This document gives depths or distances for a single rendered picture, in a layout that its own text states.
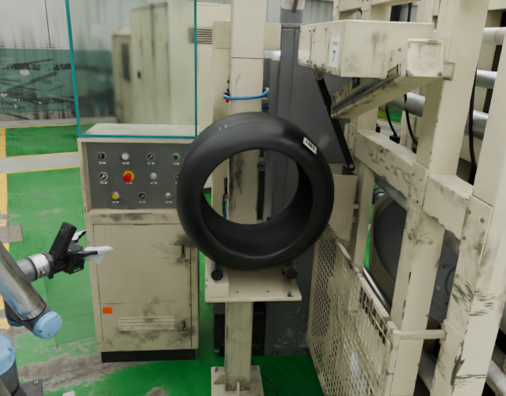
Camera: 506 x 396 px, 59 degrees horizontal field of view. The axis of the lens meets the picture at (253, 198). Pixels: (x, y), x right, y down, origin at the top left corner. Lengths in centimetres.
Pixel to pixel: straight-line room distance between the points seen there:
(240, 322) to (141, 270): 58
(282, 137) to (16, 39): 915
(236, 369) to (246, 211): 85
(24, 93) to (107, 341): 819
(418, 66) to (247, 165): 92
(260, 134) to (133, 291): 128
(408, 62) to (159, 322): 189
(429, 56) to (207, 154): 73
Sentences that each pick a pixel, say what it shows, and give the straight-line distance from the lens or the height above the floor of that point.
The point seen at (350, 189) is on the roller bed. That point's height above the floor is 114.
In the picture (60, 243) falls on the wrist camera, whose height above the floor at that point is 110.
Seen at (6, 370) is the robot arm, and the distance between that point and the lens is 140.
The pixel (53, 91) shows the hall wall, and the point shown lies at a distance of 1042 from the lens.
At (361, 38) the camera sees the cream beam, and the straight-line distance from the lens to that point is 129.
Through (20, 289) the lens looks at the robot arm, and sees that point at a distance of 134.
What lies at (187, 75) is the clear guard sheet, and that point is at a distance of 214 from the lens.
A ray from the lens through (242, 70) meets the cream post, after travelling 185.
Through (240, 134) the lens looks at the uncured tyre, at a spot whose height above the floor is 143.
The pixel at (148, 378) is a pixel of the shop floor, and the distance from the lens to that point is 265.
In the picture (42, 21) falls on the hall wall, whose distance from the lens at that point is 1043.
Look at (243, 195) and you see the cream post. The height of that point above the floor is 109.
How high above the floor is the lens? 172
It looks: 19 degrees down
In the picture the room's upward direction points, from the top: 2 degrees clockwise
